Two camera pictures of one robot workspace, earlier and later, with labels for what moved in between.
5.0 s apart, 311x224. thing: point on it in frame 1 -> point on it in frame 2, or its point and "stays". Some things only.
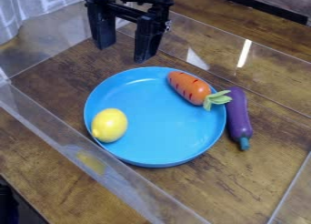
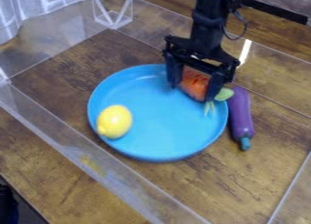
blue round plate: x=169 y=130 stays
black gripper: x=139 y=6 -> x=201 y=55
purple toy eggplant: x=237 y=117 stays
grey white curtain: x=46 y=17 stays
